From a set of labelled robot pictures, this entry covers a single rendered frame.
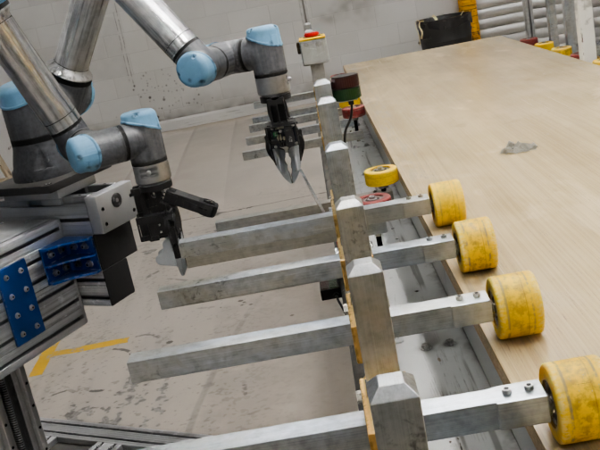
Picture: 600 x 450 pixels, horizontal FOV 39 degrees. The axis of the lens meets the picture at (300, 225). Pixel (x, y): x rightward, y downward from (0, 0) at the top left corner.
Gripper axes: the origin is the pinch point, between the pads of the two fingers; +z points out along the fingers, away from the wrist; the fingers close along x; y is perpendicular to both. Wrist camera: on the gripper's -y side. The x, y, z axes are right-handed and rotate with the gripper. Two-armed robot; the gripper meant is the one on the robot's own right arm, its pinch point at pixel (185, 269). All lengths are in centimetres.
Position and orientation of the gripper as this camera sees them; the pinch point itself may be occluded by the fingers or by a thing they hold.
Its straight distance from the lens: 187.6
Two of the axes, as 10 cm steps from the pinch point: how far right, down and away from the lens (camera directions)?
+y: -9.8, 1.8, 0.4
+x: 0.1, 2.8, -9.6
